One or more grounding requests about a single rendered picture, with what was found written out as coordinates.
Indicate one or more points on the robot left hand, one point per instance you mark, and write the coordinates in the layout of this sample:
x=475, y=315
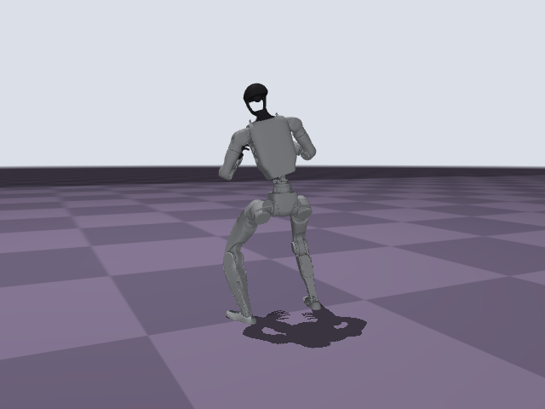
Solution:
x=243, y=148

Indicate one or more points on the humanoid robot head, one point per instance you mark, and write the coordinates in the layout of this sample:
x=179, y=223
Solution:
x=257, y=92

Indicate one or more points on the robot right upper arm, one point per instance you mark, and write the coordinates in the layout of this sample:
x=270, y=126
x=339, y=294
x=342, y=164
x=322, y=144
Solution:
x=302, y=138

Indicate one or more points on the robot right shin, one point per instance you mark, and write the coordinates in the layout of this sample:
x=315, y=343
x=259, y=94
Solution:
x=305, y=266

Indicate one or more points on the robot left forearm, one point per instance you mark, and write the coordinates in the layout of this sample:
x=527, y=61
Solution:
x=236, y=165

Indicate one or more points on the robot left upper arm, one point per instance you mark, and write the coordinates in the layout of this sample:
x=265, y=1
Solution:
x=239, y=138

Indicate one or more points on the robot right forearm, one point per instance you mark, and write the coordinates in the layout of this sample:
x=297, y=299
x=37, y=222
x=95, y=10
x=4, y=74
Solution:
x=298, y=148

